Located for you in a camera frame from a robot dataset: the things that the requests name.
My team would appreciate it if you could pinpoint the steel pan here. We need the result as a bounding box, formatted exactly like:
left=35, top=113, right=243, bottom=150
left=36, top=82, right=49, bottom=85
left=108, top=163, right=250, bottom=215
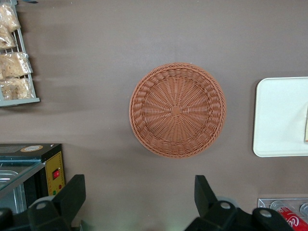
left=0, top=169, right=27, bottom=215

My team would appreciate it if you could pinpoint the cream plastic tray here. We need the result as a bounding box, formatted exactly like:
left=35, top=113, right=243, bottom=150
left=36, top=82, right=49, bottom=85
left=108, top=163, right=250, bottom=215
left=252, top=77, right=308, bottom=158

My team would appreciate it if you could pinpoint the grey wire snack rack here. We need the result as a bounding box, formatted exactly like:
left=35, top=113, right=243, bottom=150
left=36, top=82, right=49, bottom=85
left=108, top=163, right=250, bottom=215
left=0, top=0, right=41, bottom=108

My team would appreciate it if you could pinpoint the black food warmer cabinet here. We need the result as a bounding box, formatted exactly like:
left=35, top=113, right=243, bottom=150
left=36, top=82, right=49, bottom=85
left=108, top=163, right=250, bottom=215
left=0, top=143, right=66, bottom=215

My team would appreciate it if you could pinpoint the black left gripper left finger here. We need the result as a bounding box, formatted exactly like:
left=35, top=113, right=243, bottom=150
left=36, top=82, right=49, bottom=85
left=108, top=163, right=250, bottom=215
left=0, top=174, right=87, bottom=231

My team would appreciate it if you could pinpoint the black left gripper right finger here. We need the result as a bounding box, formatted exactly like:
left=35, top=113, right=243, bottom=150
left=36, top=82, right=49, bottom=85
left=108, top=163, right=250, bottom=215
left=185, top=175, right=295, bottom=231

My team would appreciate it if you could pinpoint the brown round wicker basket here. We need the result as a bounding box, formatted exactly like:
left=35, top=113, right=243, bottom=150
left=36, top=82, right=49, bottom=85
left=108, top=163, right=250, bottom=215
left=129, top=62, right=227, bottom=159

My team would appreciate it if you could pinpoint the clear bag of snacks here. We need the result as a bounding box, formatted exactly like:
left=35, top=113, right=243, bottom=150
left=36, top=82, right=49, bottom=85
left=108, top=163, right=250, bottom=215
left=0, top=51, right=32, bottom=80
left=0, top=4, right=21, bottom=32
left=0, top=77, right=35, bottom=101
left=0, top=26, right=17, bottom=49

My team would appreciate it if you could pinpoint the triangle sandwich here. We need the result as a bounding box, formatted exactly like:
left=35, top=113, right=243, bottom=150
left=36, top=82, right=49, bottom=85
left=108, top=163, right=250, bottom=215
left=302, top=102, right=308, bottom=145

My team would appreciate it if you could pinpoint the clear acrylic can holder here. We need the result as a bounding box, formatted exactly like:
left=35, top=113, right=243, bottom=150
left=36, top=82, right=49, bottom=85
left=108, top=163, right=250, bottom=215
left=257, top=198, right=308, bottom=231

